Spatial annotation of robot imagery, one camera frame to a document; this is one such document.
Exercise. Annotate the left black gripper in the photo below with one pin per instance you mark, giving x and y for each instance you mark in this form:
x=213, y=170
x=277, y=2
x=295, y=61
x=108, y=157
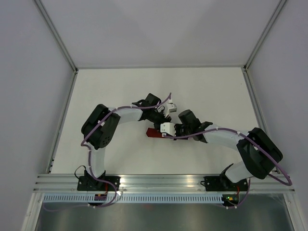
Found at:
x=163, y=119

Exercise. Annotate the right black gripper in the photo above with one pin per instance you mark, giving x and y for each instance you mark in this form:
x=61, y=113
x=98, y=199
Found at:
x=176, y=126

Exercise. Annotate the dark red cloth napkin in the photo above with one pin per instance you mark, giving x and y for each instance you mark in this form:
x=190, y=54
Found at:
x=154, y=133

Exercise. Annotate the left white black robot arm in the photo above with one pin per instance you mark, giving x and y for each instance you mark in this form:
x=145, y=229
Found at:
x=99, y=129

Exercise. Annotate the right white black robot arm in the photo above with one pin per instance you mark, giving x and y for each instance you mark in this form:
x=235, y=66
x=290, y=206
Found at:
x=256, y=149

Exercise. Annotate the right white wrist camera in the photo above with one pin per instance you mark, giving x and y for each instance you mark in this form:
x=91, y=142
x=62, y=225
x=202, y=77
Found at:
x=167, y=129

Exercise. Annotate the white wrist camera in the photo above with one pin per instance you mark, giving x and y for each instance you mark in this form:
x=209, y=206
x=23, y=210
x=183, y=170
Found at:
x=167, y=129
x=170, y=107

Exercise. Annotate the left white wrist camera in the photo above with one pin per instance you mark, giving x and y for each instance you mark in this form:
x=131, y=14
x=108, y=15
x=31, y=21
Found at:
x=170, y=107

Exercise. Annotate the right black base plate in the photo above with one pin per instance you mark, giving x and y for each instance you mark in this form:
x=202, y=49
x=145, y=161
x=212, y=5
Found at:
x=211, y=184

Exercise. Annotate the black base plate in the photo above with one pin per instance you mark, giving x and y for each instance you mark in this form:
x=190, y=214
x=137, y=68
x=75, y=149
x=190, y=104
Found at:
x=108, y=184
x=211, y=184

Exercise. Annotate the right aluminium side rail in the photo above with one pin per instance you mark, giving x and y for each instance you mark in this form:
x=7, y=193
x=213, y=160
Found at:
x=254, y=100

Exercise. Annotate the aluminium side rail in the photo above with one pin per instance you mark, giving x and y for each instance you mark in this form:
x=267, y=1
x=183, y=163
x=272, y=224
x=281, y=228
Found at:
x=254, y=100
x=61, y=122

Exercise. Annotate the left aluminium side rail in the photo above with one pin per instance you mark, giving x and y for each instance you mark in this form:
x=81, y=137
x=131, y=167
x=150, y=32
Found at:
x=61, y=122

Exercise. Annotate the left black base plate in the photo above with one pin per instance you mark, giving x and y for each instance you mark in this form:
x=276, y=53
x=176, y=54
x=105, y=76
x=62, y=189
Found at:
x=108, y=184

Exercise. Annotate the right aluminium frame post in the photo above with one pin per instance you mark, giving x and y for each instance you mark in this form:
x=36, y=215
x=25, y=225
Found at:
x=272, y=20

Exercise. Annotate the aluminium frame post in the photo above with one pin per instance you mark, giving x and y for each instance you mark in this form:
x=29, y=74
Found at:
x=272, y=20
x=55, y=34

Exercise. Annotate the front aluminium rail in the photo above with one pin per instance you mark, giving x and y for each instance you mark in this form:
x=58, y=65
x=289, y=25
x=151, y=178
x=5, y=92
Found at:
x=67, y=183

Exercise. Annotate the white slotted cable duct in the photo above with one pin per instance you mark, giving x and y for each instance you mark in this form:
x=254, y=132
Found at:
x=133, y=198

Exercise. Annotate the left aluminium frame post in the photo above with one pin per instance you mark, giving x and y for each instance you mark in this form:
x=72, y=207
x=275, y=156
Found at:
x=55, y=34

